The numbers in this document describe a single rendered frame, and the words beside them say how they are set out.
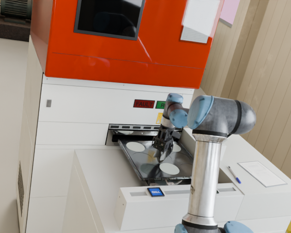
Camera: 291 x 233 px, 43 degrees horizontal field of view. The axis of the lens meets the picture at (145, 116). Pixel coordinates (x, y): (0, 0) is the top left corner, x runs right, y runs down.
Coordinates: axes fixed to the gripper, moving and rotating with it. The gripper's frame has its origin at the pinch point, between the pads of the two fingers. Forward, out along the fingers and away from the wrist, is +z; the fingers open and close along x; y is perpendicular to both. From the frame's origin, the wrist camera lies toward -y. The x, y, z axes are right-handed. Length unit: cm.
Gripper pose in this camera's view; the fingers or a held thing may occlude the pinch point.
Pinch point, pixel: (160, 160)
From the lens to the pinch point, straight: 185.3
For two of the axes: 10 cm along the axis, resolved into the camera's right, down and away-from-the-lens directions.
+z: -2.1, 9.0, 3.9
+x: 8.2, 3.8, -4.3
